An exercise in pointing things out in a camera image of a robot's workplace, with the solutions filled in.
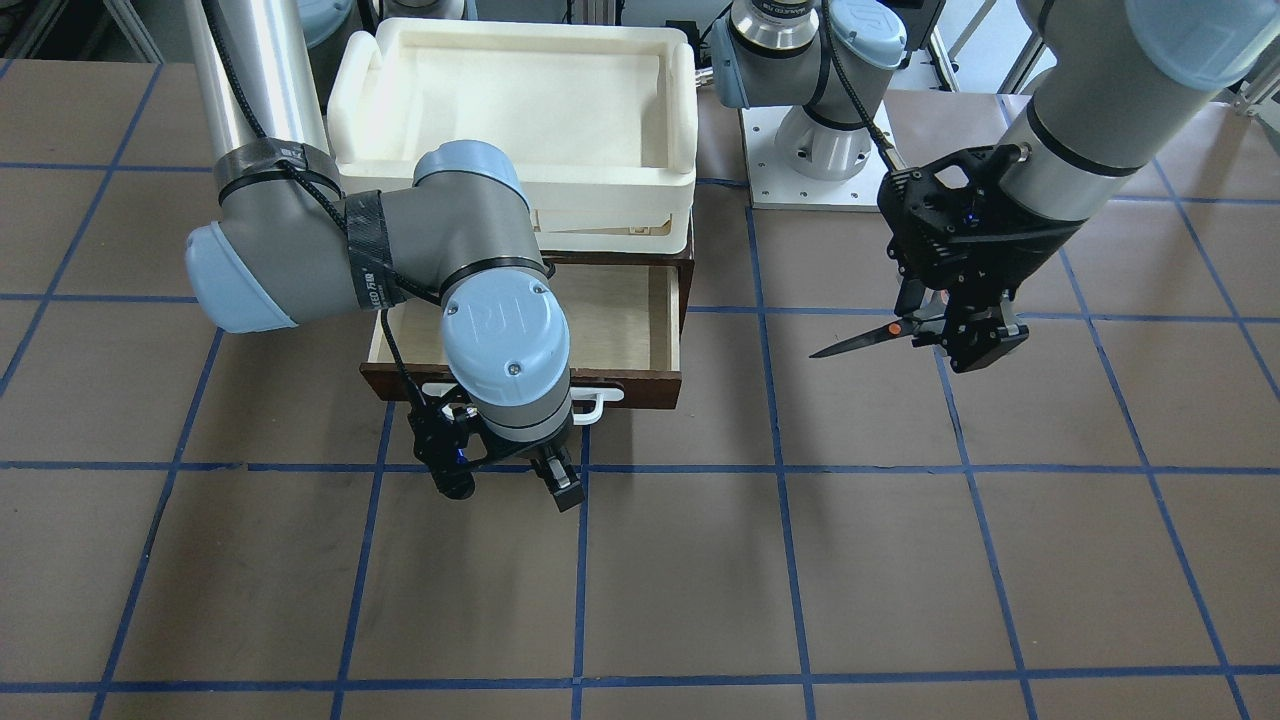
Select wooden drawer with white handle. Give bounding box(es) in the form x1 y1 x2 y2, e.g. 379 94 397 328
360 264 682 410

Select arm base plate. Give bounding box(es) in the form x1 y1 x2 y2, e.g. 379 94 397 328
741 108 887 213

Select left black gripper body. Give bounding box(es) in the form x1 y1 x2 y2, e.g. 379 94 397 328
877 146 1082 296

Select orange handled scissors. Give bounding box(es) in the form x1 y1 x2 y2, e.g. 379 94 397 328
809 314 945 359

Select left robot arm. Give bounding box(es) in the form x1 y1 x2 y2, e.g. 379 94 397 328
710 1 1277 373

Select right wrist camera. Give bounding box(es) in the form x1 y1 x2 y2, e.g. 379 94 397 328
408 386 475 500

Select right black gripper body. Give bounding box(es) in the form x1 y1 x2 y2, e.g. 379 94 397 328
462 396 572 474

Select dark wooden drawer cabinet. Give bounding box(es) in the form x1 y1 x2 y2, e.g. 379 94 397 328
541 215 696 331

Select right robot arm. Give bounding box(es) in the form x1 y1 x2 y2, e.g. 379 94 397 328
186 1 586 511

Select cream plastic tray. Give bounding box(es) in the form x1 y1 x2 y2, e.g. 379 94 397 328
326 18 698 255

